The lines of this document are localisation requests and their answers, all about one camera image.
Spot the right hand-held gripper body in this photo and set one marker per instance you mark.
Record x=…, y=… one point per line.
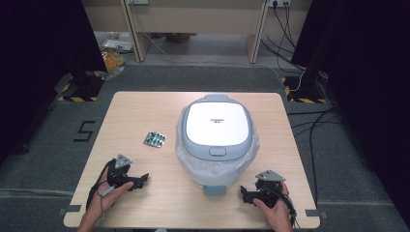
x=269, y=191

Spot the grey tape piece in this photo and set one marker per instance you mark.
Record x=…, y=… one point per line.
x=315, y=213
x=70, y=209

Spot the stand base with hazard tape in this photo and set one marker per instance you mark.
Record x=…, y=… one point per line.
x=80, y=88
x=306, y=92

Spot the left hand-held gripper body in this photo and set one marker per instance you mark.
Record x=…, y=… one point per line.
x=117, y=175

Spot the black curtain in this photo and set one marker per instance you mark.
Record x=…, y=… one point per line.
x=42, y=64
x=370, y=80

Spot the person's right hand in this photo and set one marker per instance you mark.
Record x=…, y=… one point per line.
x=278, y=216

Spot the clear packaging pile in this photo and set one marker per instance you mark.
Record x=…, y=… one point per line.
x=117, y=42

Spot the person's left hand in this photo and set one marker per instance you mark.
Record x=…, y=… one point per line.
x=108, y=198

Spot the white wall socket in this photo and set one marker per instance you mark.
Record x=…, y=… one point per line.
x=138, y=1
x=278, y=2

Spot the white and blue-grey trash can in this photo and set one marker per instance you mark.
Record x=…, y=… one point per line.
x=217, y=124

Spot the plastic bag with yellow contents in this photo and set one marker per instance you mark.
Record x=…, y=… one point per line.
x=112, y=63

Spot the green pill blister pack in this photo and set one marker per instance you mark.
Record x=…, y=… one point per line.
x=155, y=139

